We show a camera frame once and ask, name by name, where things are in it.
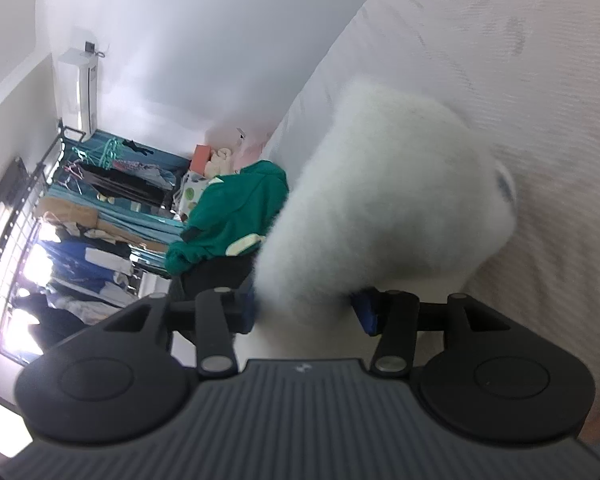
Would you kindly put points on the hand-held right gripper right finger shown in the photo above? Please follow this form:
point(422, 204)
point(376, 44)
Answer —
point(366, 312)

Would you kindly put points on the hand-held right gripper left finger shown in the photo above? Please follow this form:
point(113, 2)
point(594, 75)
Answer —
point(215, 320)

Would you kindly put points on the cream sweater with blue stripes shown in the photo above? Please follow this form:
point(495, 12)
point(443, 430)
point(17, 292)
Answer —
point(380, 200)

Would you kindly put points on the row of hanging clothes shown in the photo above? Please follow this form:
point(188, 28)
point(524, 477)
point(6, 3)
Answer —
point(105, 180)

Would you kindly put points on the black metal clothes rack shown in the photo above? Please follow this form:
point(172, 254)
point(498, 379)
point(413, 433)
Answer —
point(15, 210)

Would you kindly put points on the black garment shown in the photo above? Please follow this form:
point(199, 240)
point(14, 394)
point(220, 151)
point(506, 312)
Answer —
point(210, 275)

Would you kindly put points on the green garment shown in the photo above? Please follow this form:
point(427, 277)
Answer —
point(230, 210)

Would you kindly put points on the polka dot bag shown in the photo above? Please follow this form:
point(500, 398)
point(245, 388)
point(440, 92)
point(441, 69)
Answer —
point(192, 195)

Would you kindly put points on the orange box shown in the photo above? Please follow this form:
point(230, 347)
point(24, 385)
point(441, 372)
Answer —
point(201, 159)

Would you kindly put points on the white air conditioner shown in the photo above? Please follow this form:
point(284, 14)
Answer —
point(77, 90)

